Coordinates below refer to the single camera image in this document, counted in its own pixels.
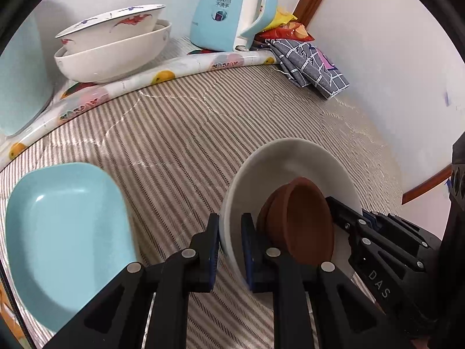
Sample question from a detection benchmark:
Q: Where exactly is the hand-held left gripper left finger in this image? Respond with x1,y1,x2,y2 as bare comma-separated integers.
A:
44,213,221,349

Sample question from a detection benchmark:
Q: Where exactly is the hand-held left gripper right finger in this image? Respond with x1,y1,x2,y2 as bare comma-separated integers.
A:
240,213,404,349

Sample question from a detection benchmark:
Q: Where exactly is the crane patterned porcelain bowl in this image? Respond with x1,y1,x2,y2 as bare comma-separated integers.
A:
55,3,166,54

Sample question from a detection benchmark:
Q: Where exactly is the grey checked cloth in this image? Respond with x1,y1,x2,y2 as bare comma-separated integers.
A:
267,38,350,99

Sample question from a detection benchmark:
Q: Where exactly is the wooden rail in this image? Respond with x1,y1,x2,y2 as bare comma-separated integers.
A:
403,163,454,205

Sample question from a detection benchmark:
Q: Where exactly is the fruit printed table mat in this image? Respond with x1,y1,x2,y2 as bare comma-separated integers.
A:
0,36,277,171

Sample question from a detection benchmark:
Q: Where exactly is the light blue electric kettle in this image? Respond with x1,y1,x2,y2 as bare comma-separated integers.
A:
189,0,278,52

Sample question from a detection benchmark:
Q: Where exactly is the light blue square plate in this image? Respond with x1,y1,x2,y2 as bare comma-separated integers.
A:
5,162,139,334

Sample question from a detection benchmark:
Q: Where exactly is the yellow chip bag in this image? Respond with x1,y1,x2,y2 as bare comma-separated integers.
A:
267,6,298,31

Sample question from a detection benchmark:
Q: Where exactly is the brown bowl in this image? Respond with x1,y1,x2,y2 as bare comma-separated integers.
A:
285,177,335,266
256,184,291,241

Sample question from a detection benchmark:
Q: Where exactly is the red chip bag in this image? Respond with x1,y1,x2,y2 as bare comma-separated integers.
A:
256,22,315,42

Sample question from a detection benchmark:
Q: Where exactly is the striped tablecloth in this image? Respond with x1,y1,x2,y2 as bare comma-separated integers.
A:
0,62,404,349

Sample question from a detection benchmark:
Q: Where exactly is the large white bowl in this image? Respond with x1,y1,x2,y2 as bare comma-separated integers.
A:
54,19,172,83

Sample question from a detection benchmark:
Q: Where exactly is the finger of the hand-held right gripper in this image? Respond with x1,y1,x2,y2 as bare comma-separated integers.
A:
362,210,443,261
324,195,426,273

